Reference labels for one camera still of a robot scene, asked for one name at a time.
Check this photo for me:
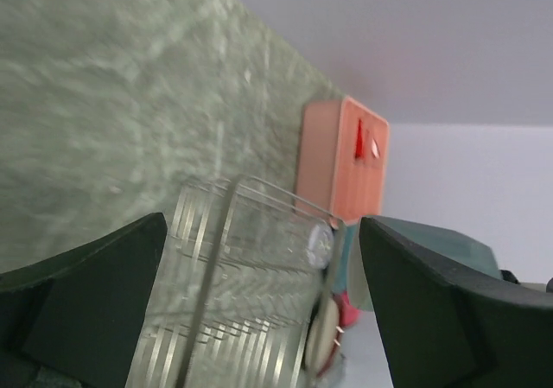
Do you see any green mug cream inside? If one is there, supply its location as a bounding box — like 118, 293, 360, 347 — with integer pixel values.
344, 217, 502, 311

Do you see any clear glass cup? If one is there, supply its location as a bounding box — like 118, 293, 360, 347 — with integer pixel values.
306, 223, 334, 269

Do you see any red rimmed cream plate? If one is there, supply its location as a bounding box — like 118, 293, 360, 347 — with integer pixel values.
303, 296, 344, 377

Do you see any pink cloth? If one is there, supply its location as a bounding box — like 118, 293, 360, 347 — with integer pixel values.
334, 291, 360, 329

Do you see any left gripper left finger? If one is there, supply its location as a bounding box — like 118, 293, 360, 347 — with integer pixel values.
1, 213, 168, 387

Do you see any pink compartment tray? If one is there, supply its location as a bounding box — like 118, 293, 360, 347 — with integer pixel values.
296, 97, 390, 224

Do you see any red white item in tray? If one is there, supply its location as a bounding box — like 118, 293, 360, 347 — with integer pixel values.
371, 139, 381, 160

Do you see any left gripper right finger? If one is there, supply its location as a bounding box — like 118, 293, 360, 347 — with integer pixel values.
359, 217, 552, 387

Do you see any wire dish rack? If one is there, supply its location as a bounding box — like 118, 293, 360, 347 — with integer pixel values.
127, 175, 345, 387

